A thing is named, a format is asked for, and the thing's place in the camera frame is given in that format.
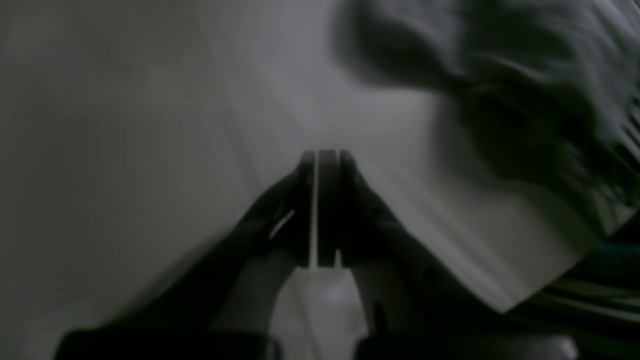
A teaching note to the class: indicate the grey T-shirt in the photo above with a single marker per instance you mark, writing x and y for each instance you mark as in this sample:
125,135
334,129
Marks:
556,80

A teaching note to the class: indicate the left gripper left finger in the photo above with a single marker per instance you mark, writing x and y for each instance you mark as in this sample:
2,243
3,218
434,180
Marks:
174,324

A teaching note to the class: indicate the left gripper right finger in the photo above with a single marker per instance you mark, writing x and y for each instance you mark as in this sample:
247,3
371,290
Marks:
415,308

